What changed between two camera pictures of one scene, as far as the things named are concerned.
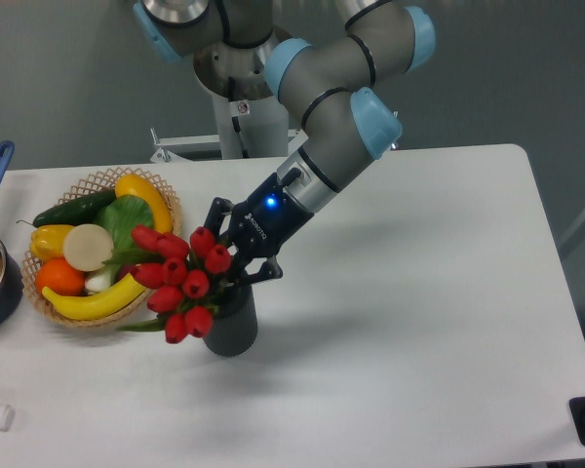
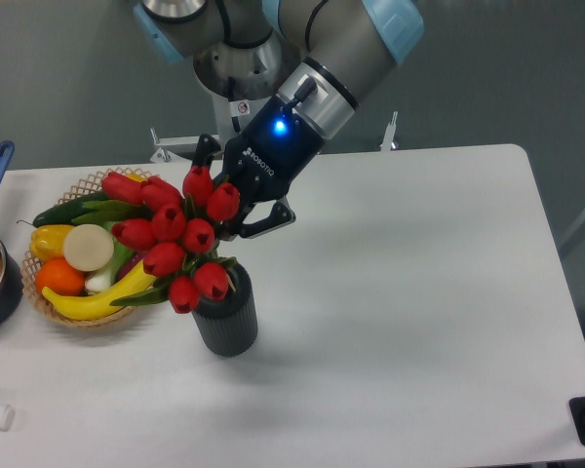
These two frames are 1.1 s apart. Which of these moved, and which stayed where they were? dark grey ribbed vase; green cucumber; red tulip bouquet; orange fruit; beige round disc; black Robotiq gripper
Moved: black Robotiq gripper; red tulip bouquet
Stayed: dark grey ribbed vase; orange fruit; beige round disc; green cucumber
